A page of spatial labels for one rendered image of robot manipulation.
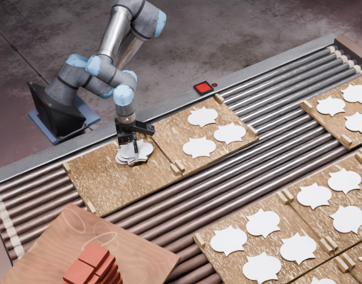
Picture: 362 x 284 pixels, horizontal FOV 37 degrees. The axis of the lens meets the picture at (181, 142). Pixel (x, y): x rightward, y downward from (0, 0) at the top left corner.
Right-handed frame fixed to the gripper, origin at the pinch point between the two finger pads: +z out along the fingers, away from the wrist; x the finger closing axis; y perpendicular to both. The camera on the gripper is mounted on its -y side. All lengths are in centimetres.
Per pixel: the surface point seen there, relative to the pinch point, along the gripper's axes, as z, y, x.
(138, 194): 3.7, 2.3, 21.3
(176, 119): 3.7, -21.5, -19.6
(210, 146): 2.8, -32.8, 1.9
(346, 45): 2, -120, -53
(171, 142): 3.7, -16.3, -5.2
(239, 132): 2.8, -48.1, -3.7
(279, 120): 5, -69, -10
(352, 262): 1, -70, 72
